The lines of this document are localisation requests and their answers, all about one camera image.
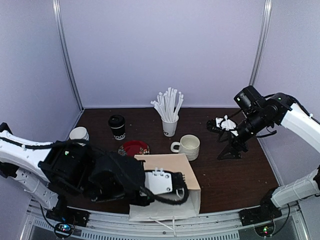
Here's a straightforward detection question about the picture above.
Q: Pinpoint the brown paper bag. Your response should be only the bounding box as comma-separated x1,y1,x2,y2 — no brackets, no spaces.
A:
129,153,201,236

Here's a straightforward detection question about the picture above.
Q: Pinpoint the black white paper cup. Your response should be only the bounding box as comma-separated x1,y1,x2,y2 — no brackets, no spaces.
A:
109,123,126,141

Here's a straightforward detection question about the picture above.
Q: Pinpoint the stack of paper cups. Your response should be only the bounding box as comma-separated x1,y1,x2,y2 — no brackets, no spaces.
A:
69,126,90,146

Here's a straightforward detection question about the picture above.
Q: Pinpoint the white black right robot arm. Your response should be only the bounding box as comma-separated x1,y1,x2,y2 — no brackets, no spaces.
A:
207,85,320,221

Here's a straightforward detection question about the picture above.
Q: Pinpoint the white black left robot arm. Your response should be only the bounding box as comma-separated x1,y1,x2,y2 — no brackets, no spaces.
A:
0,122,155,222

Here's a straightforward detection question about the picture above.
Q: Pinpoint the cream ceramic mug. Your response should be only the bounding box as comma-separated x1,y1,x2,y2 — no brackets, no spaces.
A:
170,134,201,162

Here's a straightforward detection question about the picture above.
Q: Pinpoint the red floral plate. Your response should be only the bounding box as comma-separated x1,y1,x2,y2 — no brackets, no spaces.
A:
117,140,150,157

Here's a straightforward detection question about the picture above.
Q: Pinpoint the paper cup holding straws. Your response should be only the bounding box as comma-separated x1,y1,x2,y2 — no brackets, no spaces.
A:
161,116,179,137

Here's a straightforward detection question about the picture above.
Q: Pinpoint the bundle of white wrapped straws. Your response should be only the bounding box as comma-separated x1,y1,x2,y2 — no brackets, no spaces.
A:
150,87,184,123

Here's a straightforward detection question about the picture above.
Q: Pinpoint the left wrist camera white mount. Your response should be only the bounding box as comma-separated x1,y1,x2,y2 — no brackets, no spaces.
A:
144,167,186,199

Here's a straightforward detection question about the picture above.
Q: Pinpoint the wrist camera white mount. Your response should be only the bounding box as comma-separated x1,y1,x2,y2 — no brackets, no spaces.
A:
206,115,239,137
144,167,186,199

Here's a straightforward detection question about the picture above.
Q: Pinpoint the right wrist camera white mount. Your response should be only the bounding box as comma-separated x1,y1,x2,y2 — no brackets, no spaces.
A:
206,115,239,137

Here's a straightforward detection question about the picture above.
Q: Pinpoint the aluminium front rail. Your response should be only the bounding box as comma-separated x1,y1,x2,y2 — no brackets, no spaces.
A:
24,197,305,240

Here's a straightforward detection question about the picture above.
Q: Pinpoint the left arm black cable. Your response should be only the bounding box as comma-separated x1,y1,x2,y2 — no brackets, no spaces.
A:
0,137,190,206

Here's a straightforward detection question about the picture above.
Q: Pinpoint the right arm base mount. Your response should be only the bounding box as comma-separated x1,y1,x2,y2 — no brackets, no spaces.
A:
238,198,282,238

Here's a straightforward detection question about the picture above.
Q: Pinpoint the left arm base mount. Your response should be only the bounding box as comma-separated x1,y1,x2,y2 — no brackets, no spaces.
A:
41,199,90,240

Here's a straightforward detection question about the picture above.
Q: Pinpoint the right aluminium wall post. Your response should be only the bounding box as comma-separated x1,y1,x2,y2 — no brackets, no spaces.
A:
249,0,273,86

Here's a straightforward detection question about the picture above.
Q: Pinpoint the aluminium wall post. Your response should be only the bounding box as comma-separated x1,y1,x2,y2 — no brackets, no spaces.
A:
52,0,84,112
249,0,273,86

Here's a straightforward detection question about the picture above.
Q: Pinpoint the left aluminium wall post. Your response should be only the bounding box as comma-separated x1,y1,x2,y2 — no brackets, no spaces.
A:
52,0,84,112

